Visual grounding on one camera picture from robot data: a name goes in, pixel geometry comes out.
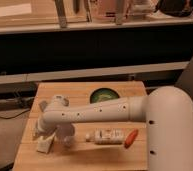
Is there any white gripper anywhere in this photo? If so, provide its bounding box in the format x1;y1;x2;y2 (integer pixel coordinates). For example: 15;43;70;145
32;117;56;142

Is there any white sponge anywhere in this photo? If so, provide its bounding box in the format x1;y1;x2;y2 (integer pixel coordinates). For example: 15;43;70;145
36;136;53;153

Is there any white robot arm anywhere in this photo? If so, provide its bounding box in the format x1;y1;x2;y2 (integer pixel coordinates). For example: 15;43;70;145
34;86;193;171

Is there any green ceramic bowl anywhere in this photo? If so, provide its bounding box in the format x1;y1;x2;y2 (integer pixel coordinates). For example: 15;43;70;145
90;88;119;103

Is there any white paper cup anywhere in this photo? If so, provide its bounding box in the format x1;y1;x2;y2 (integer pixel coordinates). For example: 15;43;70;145
56;124;75;148

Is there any grey rectangular block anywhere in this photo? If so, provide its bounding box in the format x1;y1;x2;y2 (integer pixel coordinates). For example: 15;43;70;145
39;101;47;112

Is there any white plastic bottle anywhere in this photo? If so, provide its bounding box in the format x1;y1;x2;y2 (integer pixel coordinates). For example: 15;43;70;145
85;129;124;145

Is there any orange carrot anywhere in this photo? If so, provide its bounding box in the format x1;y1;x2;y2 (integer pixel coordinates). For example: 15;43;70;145
124;129;139;148

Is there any white paper sheet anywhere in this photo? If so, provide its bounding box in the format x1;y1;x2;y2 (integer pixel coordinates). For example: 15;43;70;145
0;3;32;17

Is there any black bag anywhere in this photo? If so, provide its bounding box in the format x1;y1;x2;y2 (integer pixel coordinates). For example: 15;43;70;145
155;0;193;17

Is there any black floor cable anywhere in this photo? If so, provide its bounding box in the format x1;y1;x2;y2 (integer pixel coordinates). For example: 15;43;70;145
0;107;32;121

